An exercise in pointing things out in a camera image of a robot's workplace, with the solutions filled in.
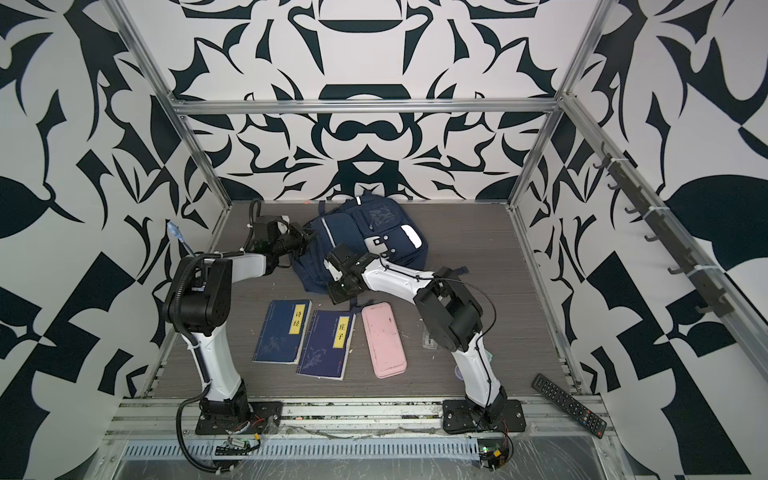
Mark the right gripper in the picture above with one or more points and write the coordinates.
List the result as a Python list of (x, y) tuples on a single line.
[(332, 293)]

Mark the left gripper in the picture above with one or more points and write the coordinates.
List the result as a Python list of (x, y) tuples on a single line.
[(302, 234)]

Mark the navy blue student backpack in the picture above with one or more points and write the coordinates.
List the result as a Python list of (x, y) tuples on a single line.
[(365, 224)]

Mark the dark blue book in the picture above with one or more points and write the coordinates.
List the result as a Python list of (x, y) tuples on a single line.
[(326, 347), (282, 335)]

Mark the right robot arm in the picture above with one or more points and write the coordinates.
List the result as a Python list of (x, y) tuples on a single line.
[(451, 314)]

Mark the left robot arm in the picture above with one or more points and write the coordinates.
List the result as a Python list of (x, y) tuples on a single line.
[(198, 304)]

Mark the pink pencil case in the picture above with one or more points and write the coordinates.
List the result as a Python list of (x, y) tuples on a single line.
[(384, 341)]

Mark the clear plastic pen box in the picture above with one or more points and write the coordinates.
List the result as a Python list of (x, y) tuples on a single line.
[(427, 341)]

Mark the small green circuit board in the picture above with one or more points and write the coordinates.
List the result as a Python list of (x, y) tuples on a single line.
[(494, 455)]

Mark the black remote control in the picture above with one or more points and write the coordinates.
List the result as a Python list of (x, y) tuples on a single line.
[(568, 404)]

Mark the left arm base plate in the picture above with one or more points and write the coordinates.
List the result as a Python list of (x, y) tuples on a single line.
[(220, 418)]

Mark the white slotted cable duct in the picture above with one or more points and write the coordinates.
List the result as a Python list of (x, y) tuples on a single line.
[(334, 449)]

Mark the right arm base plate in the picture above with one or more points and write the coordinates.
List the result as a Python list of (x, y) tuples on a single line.
[(463, 416)]

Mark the wall hook rack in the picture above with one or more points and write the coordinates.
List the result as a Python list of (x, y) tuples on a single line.
[(690, 260)]

